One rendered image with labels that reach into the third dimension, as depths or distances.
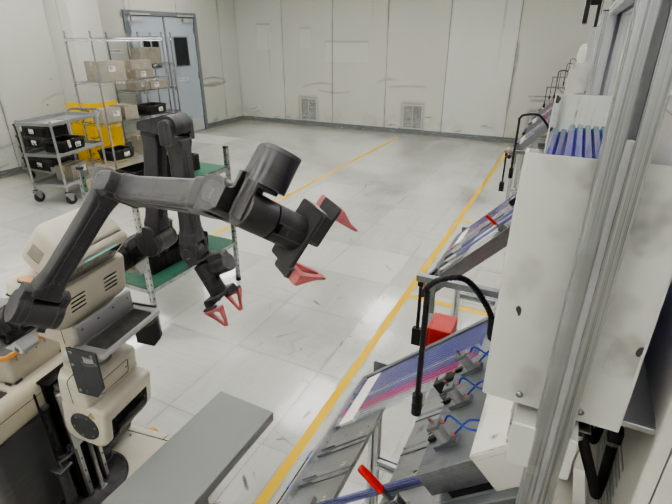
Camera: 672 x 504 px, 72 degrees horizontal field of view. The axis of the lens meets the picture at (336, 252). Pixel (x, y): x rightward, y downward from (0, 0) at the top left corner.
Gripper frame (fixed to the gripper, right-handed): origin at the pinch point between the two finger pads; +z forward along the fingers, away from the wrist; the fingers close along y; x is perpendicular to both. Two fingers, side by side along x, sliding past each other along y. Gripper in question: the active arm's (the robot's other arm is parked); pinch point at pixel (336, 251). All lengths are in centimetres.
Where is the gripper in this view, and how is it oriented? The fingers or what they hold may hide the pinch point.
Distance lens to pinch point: 77.9
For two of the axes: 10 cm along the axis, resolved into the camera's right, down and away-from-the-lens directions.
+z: 6.8, 3.3, 6.5
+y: -5.4, 8.3, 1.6
